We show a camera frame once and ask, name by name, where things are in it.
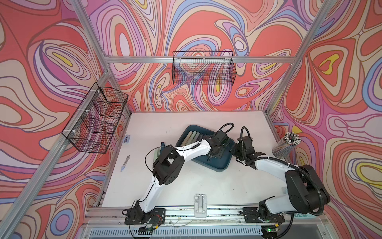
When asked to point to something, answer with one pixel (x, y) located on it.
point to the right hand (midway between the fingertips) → (231, 151)
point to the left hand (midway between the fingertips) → (220, 153)
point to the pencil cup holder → (284, 146)
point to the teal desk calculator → (303, 215)
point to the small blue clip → (127, 139)
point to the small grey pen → (125, 163)
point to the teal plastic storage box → (217, 165)
